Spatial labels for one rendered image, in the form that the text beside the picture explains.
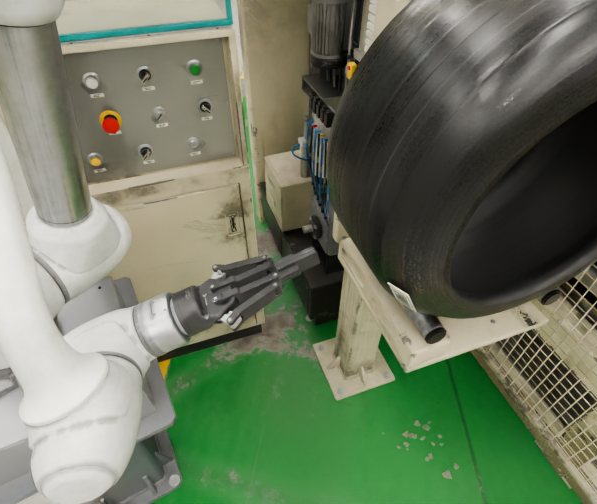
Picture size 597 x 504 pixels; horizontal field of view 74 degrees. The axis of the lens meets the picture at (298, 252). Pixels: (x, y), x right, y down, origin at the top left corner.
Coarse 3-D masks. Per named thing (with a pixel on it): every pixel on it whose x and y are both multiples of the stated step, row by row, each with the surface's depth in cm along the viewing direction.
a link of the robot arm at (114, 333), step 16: (96, 320) 61; (112, 320) 60; (128, 320) 60; (64, 336) 61; (80, 336) 58; (96, 336) 57; (112, 336) 57; (128, 336) 58; (80, 352) 55; (96, 352) 54; (112, 352) 55; (128, 352) 57; (144, 352) 60; (144, 368) 59
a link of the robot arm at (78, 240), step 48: (0, 0) 48; (48, 0) 51; (0, 48) 53; (48, 48) 56; (0, 96) 59; (48, 96) 60; (48, 144) 65; (48, 192) 71; (48, 240) 78; (96, 240) 82
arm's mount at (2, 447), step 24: (96, 288) 103; (72, 312) 97; (96, 312) 97; (144, 384) 89; (0, 408) 79; (144, 408) 88; (0, 432) 76; (24, 432) 76; (0, 456) 75; (24, 456) 78; (0, 480) 79
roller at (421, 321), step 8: (408, 312) 80; (416, 312) 78; (416, 320) 78; (424, 320) 77; (432, 320) 76; (424, 328) 76; (432, 328) 75; (440, 328) 75; (424, 336) 76; (432, 336) 75; (440, 336) 76
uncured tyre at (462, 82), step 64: (448, 0) 50; (512, 0) 45; (576, 0) 41; (384, 64) 54; (448, 64) 46; (512, 64) 42; (576, 64) 41; (384, 128) 52; (448, 128) 45; (512, 128) 43; (576, 128) 82; (384, 192) 52; (448, 192) 47; (512, 192) 92; (576, 192) 83; (384, 256) 58; (448, 256) 55; (512, 256) 87; (576, 256) 74
